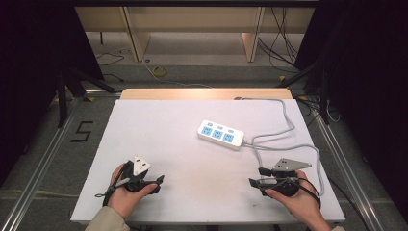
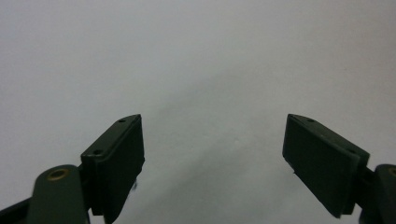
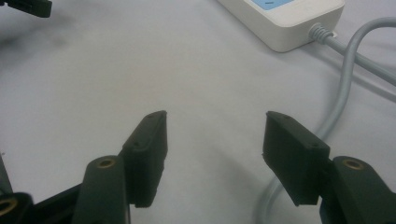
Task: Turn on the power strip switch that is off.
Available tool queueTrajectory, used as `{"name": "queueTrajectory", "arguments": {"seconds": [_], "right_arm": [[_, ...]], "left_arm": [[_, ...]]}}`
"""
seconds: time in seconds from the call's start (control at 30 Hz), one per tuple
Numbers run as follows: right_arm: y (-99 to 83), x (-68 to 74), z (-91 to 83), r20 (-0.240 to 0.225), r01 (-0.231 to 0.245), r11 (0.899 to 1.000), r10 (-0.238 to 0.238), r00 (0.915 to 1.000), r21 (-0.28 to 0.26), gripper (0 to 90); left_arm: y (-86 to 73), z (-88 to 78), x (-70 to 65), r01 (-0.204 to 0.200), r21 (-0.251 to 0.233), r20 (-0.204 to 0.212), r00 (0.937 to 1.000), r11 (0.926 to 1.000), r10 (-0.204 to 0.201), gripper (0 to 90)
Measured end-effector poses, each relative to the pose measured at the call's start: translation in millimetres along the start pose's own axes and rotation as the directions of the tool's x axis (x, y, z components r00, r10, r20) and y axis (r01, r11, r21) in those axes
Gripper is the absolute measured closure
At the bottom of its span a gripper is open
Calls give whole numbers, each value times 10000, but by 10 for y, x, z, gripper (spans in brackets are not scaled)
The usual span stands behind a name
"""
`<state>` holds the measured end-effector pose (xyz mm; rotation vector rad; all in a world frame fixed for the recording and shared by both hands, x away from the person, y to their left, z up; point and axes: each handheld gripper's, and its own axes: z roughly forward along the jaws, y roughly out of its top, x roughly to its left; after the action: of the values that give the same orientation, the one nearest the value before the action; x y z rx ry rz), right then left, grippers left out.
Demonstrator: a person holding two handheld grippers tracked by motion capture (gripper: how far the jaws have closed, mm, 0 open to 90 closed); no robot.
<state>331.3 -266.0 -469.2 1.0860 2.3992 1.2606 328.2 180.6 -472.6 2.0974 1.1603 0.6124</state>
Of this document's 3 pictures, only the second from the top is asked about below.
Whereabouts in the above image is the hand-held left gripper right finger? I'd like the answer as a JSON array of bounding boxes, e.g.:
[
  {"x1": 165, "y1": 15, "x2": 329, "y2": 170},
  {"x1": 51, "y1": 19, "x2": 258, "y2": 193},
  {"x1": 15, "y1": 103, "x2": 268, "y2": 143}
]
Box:
[{"x1": 282, "y1": 113, "x2": 371, "y2": 219}]

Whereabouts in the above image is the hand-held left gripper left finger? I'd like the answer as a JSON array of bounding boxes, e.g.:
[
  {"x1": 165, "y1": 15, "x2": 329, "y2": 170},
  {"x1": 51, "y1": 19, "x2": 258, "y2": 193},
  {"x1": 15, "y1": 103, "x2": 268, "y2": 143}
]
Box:
[{"x1": 80, "y1": 113, "x2": 146, "y2": 224}]

